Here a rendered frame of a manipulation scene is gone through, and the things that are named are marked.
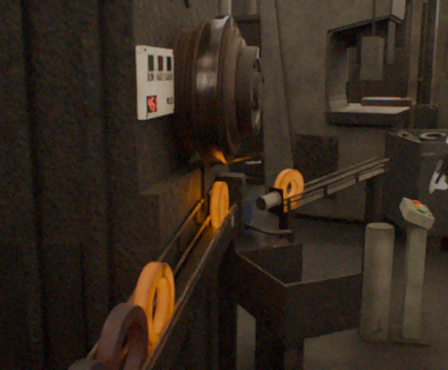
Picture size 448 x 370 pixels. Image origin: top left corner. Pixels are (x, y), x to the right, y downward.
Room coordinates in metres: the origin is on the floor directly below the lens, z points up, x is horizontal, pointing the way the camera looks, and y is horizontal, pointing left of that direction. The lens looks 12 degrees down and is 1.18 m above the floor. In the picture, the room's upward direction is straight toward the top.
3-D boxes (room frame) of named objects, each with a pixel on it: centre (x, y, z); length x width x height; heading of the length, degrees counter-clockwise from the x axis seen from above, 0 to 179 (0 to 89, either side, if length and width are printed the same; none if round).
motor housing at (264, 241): (2.16, -0.20, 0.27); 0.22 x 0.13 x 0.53; 169
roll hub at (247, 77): (1.85, -0.10, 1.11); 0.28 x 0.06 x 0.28; 169
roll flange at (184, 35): (1.88, 0.08, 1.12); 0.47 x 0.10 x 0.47; 169
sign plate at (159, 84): (1.55, 0.17, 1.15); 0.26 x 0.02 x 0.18; 169
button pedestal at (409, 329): (2.39, -0.86, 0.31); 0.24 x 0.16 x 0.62; 169
